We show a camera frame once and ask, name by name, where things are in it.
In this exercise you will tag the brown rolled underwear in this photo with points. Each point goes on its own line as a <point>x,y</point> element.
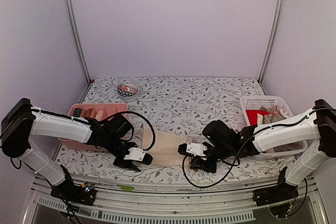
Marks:
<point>88,113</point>

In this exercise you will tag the red garment in basket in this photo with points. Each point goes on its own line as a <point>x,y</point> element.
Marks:
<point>252,116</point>

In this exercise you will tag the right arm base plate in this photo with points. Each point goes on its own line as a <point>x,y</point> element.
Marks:
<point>274,194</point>

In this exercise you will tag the black white rolled underwear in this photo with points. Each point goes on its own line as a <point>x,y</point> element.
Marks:
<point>77,112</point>

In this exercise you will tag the cream underwear navy trim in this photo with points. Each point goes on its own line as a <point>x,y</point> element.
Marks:
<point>99,115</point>

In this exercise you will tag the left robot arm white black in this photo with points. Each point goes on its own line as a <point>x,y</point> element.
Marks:
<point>25,120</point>

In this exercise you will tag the right aluminium frame post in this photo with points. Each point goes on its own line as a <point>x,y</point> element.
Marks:
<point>271,41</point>

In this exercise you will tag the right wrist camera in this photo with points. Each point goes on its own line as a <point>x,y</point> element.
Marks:
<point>193,150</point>

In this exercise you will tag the grey garment in basket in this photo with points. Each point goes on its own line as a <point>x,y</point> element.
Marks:
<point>272,118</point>

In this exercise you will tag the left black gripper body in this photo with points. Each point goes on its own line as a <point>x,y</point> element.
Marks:
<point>113,147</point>

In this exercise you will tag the aluminium front rail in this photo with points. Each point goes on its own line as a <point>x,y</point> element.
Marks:
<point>230,202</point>

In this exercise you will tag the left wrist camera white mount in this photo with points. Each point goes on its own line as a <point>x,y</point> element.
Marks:
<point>139,155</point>

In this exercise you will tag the green tape piece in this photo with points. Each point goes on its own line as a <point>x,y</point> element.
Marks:
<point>126,188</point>

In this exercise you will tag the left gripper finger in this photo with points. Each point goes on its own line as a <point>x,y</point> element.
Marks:
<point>121,163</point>
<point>131,166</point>

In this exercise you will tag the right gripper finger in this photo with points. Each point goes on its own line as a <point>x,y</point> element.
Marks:
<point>209,167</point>
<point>195,163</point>

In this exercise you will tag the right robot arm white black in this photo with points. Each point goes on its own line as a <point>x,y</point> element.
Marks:
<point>316,124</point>

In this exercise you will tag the floral patterned table mat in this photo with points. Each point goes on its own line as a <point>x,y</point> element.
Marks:
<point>178,105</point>

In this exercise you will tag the aluminium frame post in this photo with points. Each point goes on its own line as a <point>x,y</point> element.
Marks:
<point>76,38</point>
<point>271,41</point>

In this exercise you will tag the small patterned bowl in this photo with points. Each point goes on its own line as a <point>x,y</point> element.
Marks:
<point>127,92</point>

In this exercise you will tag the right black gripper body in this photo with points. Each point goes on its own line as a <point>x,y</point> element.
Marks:
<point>199,157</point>

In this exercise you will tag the left aluminium frame post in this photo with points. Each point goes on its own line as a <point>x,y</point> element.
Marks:
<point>76,38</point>

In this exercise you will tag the white plastic laundry basket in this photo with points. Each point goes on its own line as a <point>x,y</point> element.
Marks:
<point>277,149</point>

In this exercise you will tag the cream garment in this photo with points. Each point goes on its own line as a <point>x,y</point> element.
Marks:
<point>165,149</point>

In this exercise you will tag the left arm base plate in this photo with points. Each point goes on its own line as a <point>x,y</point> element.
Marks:
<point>68,191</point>

